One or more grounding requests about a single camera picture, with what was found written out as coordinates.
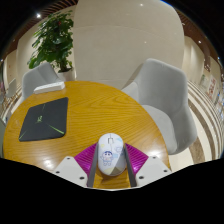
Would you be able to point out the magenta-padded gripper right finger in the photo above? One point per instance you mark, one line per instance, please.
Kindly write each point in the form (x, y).
(136, 159)

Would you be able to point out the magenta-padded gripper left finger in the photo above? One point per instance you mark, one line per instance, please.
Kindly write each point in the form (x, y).
(85, 159)

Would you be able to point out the white cartoon-print computer mouse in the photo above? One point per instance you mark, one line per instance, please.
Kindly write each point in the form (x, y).
(111, 153)

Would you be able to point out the black mouse pad green lines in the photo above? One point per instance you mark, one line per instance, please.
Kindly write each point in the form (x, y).
(45, 119)

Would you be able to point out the grey shell chair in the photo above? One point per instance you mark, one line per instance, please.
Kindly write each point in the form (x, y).
(35, 78)
(166, 100)

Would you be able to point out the small grey chair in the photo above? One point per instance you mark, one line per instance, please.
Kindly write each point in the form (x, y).
(11, 87)

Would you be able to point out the green potted plant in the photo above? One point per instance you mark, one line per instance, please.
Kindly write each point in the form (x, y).
(53, 40)

